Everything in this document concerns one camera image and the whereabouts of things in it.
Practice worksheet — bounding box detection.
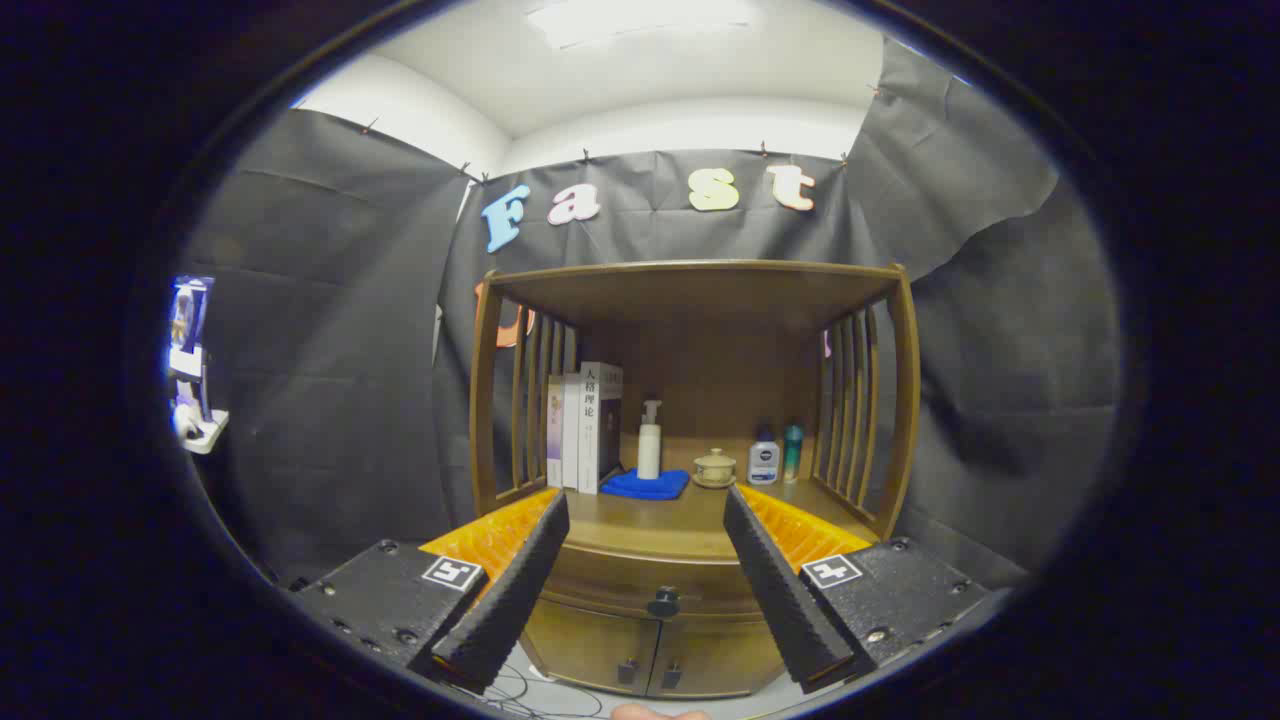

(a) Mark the wooden drawer with black knob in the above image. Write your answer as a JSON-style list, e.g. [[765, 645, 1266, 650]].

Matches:
[[538, 546, 773, 623]]

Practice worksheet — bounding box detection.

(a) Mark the tangle of black cables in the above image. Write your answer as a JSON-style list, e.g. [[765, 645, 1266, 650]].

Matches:
[[440, 650, 611, 720]]

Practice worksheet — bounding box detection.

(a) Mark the white pump bottle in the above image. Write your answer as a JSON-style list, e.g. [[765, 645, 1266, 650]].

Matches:
[[637, 400, 664, 481]]

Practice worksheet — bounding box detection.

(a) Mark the wooden cabinet door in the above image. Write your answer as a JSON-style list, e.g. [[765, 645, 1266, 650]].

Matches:
[[648, 616, 787, 700], [520, 598, 661, 697]]

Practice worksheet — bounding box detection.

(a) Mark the white lotion bottle blue cap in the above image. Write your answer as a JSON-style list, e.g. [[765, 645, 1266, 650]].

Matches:
[[748, 428, 781, 486]]

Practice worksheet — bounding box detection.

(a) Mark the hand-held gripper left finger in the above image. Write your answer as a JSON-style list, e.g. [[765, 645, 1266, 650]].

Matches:
[[290, 488, 571, 696]]

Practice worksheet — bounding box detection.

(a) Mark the blue folded cloth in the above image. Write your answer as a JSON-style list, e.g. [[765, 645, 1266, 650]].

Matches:
[[600, 467, 691, 501]]

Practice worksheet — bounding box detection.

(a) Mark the pale purple book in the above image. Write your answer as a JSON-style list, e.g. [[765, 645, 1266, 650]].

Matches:
[[547, 375, 566, 489]]

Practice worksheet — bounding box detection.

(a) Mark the wooden cabinet with slatted shelf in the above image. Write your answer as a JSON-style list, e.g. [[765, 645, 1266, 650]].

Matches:
[[470, 260, 921, 701]]

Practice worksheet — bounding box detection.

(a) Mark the white device stand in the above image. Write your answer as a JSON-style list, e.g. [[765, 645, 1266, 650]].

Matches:
[[165, 275, 231, 456]]

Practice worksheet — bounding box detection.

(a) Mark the wooden countertop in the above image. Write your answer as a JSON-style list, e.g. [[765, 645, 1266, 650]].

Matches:
[[497, 432, 883, 563]]

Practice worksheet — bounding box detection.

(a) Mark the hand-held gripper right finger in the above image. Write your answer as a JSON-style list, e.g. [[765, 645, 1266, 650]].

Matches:
[[722, 483, 991, 696]]

